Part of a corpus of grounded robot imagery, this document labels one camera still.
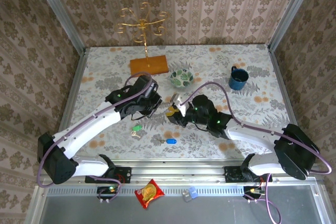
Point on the key with green tag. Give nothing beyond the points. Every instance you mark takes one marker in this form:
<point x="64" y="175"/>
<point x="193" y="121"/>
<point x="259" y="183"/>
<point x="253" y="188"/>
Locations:
<point x="136" y="128"/>

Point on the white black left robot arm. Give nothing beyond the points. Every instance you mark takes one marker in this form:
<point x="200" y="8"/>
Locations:
<point x="78" y="134"/>

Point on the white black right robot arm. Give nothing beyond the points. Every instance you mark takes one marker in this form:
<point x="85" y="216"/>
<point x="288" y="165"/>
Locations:
<point x="249" y="132"/>

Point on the green leaf pattern bowl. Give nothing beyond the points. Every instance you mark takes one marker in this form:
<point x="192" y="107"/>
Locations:
<point x="181" y="78"/>

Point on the dark blue mug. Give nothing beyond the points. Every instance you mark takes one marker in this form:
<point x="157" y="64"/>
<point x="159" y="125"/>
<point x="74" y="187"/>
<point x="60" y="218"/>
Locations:
<point x="237" y="82"/>

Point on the small blue packet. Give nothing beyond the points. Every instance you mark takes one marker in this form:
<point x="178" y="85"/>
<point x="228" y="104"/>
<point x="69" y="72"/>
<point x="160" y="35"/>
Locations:
<point x="193" y="192"/>

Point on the red snack packet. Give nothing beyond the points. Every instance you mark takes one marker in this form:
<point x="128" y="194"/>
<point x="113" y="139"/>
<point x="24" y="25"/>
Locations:
<point x="149" y="193"/>

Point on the small grey packet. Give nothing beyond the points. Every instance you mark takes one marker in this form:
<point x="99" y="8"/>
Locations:
<point x="186" y="197"/>

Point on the left small circuit board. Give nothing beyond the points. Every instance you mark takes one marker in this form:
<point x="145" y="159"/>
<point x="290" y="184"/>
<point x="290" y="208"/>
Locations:
<point x="109" y="189"/>

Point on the grey metal plate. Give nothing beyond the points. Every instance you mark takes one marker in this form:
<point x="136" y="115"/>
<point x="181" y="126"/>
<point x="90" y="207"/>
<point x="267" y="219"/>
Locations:
<point x="210" y="211"/>

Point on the aluminium front rail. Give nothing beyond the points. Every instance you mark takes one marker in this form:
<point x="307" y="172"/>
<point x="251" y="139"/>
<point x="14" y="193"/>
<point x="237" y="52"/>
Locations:
<point x="178" y="171"/>

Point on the aluminium left table rail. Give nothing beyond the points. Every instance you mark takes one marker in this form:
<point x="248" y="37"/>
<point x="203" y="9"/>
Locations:
<point x="78" y="77"/>

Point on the aluminium table rail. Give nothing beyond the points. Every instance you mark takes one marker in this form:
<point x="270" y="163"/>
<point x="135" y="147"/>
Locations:
<point x="278" y="77"/>
<point x="78" y="77"/>

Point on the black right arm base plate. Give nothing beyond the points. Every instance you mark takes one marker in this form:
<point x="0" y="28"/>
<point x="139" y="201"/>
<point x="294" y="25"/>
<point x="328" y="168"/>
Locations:
<point x="232" y="174"/>

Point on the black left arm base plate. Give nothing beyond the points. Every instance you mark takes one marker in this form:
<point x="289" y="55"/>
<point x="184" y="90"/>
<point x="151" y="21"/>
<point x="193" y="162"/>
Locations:
<point x="123" y="174"/>

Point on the aluminium right table rail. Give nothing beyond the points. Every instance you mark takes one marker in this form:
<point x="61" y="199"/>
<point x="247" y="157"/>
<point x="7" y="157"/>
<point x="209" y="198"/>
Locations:
<point x="278" y="77"/>

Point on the aluminium left frame post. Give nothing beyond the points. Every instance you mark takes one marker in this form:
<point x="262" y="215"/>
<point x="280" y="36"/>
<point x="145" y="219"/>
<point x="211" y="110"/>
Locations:
<point x="57" y="11"/>

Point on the aluminium frame post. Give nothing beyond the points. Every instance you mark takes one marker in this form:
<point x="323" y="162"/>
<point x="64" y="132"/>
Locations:
<point x="291" y="11"/>
<point x="57" y="11"/>

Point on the aluminium right frame post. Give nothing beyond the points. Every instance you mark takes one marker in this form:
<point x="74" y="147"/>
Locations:
<point x="291" y="11"/>

